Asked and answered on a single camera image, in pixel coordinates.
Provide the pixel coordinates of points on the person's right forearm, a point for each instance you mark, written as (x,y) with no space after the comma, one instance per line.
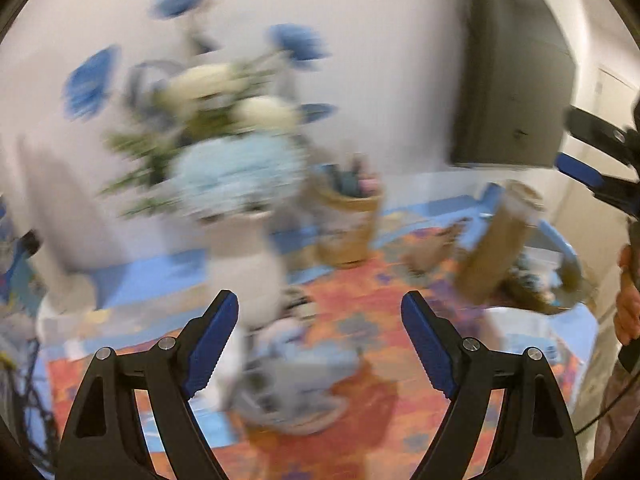
(615,420)

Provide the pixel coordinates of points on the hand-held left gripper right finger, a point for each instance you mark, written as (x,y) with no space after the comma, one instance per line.
(430,345)

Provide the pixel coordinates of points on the brown paper pen holder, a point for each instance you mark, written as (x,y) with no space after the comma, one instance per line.
(345,230)

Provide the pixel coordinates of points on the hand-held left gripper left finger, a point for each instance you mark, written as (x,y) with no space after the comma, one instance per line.
(212,345)

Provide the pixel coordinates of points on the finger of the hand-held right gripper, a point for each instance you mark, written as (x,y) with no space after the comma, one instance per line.
(592,127)
(580,170)

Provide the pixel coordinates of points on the black flat monitor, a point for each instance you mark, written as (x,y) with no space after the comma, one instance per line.
(510,75)

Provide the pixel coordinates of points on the brown cardboard tube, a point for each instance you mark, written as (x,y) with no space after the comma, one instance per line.
(495,245)

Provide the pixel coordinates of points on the person's right hand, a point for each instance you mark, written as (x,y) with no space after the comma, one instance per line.
(627,305)

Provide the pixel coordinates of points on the blue white artificial flowers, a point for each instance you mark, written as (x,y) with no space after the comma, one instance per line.
(235,180)

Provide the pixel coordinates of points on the orange floral tablecloth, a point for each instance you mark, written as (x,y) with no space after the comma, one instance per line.
(360,300)

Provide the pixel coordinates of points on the white ribbed vase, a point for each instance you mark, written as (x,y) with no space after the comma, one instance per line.
(250,275)

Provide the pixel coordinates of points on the blue round basket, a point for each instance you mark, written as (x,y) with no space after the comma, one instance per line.
(567,265)

